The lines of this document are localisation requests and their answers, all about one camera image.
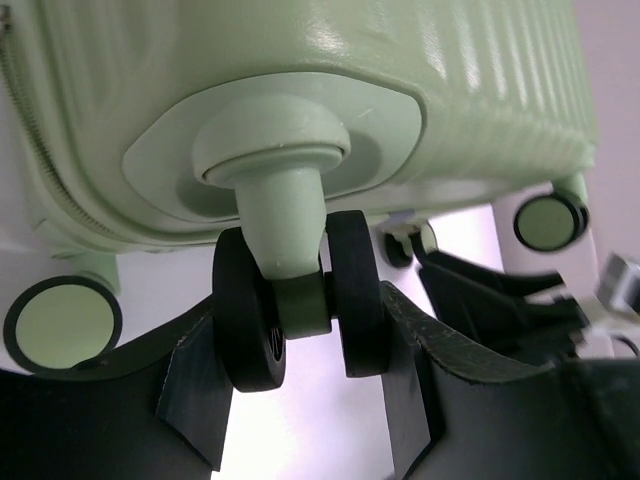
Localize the green hard-shell suitcase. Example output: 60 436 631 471
1 1 597 392

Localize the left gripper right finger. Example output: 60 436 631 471
381 281 555 479

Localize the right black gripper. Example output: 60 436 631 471
417 250 588 360

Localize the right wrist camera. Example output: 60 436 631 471
578 253 639 329

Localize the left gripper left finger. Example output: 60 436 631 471
71 298 232 479

